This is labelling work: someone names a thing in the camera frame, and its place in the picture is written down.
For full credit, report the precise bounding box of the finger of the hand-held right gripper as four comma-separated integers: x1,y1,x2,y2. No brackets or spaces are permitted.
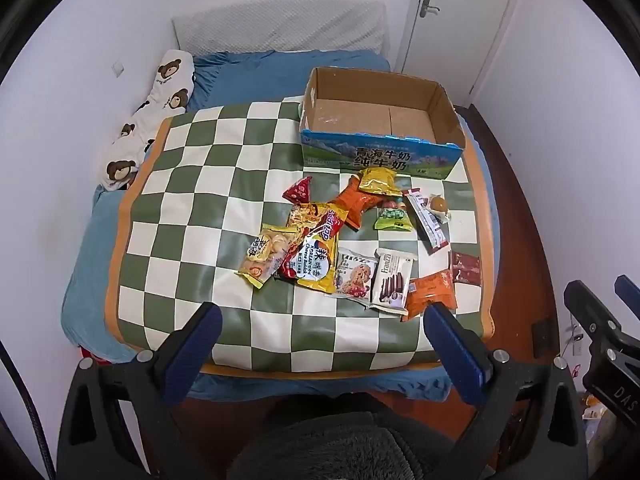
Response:
614,274,640,318
564,280,623,342

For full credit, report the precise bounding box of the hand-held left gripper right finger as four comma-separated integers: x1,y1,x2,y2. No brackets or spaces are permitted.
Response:
424,301,589,480

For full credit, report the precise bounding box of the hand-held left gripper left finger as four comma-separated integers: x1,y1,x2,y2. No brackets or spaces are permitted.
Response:
57,301,223,480

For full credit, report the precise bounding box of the white chocolate stick packet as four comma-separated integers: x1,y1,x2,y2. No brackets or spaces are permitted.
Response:
370,248,417,312

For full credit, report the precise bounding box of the yellow round cake packet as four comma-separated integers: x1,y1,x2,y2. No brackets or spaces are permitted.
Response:
236,225,301,290

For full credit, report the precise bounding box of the white cookie packet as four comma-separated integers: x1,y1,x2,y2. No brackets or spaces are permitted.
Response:
325,247,378,302

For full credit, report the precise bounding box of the long white red packet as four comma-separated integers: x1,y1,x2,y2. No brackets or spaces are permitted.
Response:
402,188,450,253

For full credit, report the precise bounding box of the green colourful snack packet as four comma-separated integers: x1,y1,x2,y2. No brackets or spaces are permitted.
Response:
375,199,415,232

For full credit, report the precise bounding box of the large yellow noodle packet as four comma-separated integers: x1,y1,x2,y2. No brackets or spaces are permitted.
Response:
277,201,349,295

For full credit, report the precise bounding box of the orange snack packet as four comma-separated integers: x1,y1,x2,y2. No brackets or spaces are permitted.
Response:
401,269,458,322
331,175,383,231

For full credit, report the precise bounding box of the yellow snack packet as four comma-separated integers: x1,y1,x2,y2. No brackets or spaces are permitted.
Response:
357,167,403,198

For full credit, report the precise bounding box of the small red snack packet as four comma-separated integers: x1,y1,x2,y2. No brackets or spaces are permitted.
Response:
282,176,314,205

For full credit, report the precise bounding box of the cardboard box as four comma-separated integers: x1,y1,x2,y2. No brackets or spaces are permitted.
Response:
298,66,466,180

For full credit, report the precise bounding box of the dark red snack packet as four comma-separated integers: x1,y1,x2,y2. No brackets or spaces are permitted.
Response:
450,251,482,287

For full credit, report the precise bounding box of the grey fluffy clothing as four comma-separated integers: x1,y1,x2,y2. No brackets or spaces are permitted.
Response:
240,395,481,480

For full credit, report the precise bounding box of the green white checkered mat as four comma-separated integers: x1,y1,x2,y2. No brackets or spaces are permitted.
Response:
107,100,498,376

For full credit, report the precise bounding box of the brown egg packet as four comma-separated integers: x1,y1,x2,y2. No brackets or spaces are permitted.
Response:
425,194,452,224

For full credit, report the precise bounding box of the white bear print pillow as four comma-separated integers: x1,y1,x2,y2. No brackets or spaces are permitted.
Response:
96,50,196,192

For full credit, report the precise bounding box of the blue bed sheet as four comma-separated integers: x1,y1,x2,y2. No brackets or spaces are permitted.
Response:
61,50,501,406

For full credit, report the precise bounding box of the white door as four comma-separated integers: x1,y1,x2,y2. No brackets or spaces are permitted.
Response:
400,0,526,106

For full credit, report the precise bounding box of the white textured pillow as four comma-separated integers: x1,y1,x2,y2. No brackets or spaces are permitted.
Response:
171,0,390,56

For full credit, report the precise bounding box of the black cable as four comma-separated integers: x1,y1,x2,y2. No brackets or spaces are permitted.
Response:
0,345,56,480

